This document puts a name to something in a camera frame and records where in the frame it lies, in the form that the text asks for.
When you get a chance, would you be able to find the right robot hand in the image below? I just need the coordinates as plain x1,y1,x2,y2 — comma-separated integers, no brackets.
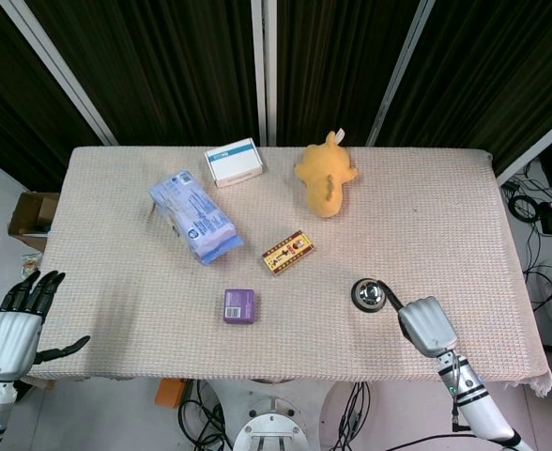
375,279,459,361

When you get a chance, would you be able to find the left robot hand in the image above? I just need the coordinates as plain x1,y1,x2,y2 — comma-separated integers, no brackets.
0,270,92,381

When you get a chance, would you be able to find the beige waffle tablecloth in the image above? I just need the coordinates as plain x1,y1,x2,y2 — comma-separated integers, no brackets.
24,144,552,398

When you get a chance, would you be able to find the brown cardboard box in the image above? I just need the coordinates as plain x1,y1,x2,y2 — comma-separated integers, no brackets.
7,191,61,253

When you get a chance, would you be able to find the yellow red medicine box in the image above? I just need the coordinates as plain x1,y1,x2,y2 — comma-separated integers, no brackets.
261,229,315,277

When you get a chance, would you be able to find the orange box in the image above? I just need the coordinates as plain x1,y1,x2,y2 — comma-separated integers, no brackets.
155,378,189,409

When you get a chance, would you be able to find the orange plush toy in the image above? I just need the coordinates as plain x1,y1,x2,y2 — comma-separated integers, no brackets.
294,130,362,221

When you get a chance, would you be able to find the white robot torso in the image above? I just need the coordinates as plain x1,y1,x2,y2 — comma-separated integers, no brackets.
200,378,347,451

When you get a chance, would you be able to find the purple soap box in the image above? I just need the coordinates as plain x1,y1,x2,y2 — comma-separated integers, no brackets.
222,288,259,325

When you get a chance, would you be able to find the blue tissue pack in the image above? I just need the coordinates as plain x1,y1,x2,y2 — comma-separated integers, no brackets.
147,171,245,268

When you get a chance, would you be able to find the dark curtain panel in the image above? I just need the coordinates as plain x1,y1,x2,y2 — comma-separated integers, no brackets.
275,0,421,147
0,0,106,192
383,0,552,173
24,0,254,146

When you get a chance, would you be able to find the white cardboard box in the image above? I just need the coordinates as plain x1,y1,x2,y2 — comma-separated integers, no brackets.
204,137,264,189

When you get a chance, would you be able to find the black cable bundle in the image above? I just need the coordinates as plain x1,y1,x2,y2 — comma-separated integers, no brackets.
176,380,239,451
334,381,376,451

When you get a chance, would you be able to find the black floor cable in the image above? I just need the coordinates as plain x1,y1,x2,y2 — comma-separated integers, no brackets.
522,220,552,314

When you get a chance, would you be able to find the black coiled cable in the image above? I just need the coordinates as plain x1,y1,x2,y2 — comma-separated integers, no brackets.
509,193,541,223

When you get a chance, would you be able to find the white frame post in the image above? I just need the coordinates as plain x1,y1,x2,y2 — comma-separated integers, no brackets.
367,0,437,147
249,0,268,146
0,0,120,147
266,0,278,146
495,106,552,185

